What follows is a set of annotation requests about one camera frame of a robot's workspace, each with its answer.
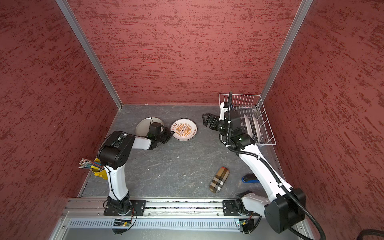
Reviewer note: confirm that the white wire dish rack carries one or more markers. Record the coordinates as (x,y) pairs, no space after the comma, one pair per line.
(252,104)

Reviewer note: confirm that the aluminium right corner post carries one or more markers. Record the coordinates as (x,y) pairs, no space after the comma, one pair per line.
(290,37)

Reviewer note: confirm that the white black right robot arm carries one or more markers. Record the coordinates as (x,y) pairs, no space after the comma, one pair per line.
(283,205)

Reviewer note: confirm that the orange sunburst pattern plate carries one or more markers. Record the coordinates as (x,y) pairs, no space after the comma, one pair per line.
(184,129)

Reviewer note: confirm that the aluminium corner post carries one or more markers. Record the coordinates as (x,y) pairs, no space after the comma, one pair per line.
(290,37)
(79,33)

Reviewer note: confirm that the blue black box cutter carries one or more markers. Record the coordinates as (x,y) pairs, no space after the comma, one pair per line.
(250,178)

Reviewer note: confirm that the white brown-rimmed plate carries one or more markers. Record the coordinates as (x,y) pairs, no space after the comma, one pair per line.
(143,126)

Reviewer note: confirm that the pink plate in rack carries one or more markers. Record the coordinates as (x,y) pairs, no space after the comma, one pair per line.
(257,128)

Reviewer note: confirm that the green-rimmed white plate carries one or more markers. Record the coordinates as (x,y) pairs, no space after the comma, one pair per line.
(248,126)

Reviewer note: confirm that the aluminium left corner post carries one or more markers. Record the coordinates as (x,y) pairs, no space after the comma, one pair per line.
(79,33)

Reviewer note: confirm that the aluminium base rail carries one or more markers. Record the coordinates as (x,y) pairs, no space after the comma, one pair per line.
(208,215)

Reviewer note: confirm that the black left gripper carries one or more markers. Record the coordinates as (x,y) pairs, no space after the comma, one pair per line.
(169,134)

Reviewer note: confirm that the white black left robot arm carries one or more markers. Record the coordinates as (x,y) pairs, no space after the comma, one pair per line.
(113,155)

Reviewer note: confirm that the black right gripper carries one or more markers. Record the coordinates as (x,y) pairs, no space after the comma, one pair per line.
(215,119)

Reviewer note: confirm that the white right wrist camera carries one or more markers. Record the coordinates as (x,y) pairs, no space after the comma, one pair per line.
(223,109)

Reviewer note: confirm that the bundle of coloured pens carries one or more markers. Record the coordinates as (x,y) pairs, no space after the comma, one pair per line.
(88,164)

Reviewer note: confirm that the plaid glasses case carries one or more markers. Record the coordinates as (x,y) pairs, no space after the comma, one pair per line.
(219,180)

